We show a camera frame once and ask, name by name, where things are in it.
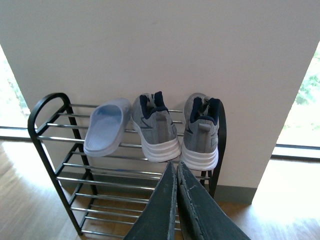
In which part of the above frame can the light blue slipper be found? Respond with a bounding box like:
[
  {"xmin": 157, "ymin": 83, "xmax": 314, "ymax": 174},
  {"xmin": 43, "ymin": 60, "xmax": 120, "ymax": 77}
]
[{"xmin": 83, "ymin": 97, "xmax": 131, "ymax": 157}]

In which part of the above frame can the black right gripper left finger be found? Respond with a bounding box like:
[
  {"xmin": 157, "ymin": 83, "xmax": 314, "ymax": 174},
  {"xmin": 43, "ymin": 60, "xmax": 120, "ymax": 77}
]
[{"xmin": 124, "ymin": 161, "xmax": 177, "ymax": 240}]

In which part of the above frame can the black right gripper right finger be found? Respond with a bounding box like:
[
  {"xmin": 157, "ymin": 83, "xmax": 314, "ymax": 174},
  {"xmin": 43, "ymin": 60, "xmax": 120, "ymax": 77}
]
[{"xmin": 177, "ymin": 161, "xmax": 249, "ymax": 240}]

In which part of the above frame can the black metal shoe rack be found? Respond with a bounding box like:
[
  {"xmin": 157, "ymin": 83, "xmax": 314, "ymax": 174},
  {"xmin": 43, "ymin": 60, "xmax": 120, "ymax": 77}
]
[{"xmin": 28, "ymin": 92, "xmax": 227, "ymax": 240}]

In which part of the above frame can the grey knit sneaker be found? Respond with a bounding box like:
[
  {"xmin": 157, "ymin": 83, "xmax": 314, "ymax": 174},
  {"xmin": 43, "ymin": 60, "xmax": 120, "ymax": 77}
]
[
  {"xmin": 130, "ymin": 91, "xmax": 181, "ymax": 163},
  {"xmin": 180, "ymin": 92, "xmax": 221, "ymax": 171}
]

